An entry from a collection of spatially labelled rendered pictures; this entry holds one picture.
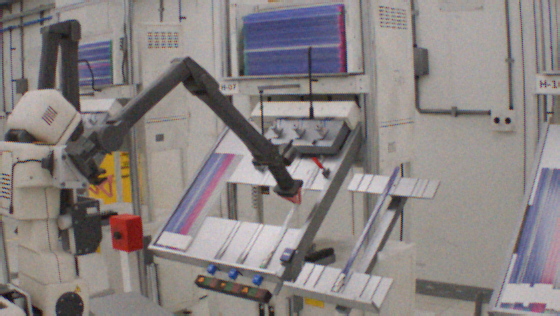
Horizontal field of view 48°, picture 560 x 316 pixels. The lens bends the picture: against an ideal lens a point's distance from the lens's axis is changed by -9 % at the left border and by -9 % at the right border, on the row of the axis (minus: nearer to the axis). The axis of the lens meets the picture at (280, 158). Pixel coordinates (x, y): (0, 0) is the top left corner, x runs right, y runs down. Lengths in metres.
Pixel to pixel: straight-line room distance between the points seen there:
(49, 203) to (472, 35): 2.71
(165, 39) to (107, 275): 1.33
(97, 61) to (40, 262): 1.87
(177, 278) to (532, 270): 2.47
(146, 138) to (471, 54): 1.90
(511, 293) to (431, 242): 2.32
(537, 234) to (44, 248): 1.47
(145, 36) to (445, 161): 1.88
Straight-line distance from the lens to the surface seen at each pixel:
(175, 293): 3.98
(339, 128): 2.59
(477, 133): 3.99
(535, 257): 1.99
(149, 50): 3.74
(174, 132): 3.85
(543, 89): 2.28
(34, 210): 2.03
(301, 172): 2.61
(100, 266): 3.69
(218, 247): 2.57
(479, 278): 4.15
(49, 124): 2.01
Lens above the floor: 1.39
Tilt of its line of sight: 7 degrees down
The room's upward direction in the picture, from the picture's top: 2 degrees counter-clockwise
